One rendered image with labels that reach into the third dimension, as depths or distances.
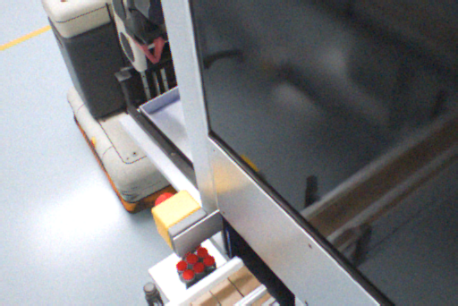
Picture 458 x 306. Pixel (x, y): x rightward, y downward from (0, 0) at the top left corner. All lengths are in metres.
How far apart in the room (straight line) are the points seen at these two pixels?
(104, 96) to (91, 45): 0.24
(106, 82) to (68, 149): 0.56
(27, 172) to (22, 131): 0.27
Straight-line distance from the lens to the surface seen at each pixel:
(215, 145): 0.75
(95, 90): 2.11
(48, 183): 2.45
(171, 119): 1.27
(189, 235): 0.90
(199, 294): 0.90
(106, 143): 2.12
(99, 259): 2.14
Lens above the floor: 1.75
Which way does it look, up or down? 48 degrees down
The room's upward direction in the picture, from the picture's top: 7 degrees counter-clockwise
